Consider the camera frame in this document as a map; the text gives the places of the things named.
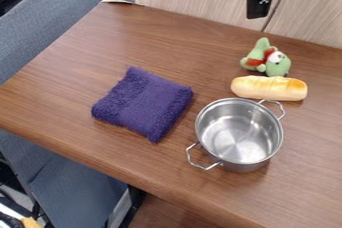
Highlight green plush toy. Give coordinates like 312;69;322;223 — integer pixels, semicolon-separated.
239;36;293;78

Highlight toy bread loaf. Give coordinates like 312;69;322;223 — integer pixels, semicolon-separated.
229;74;310;102

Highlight silver pot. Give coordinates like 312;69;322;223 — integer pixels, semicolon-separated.
184;97;288;174

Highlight purple cloth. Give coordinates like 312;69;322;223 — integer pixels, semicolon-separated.
89;65;196;144

